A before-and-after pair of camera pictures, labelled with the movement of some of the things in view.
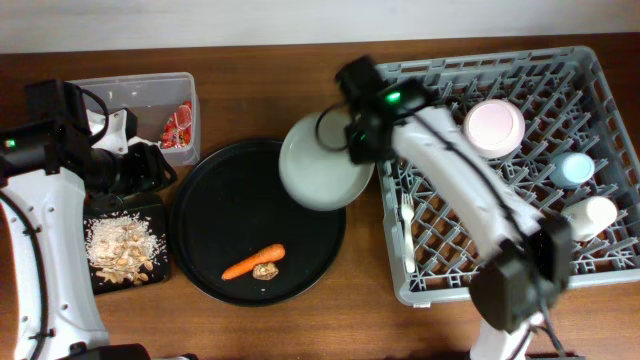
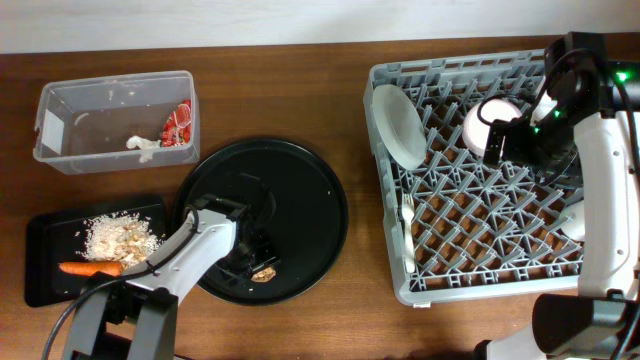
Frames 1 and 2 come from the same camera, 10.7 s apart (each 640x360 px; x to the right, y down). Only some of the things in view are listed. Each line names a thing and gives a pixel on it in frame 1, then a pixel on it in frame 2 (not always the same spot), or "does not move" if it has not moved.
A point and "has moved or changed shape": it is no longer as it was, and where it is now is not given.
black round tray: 230,204 does not move
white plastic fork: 407,212 does not move
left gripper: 151,167 to 268,257
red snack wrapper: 178,127 does not move
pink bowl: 494,128 does not move
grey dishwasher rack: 570,104 does not move
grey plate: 315,176 has moved or changed shape
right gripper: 359,149 to 514,131
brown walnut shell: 265,271 does not move
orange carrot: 269,254 has moved or changed shape
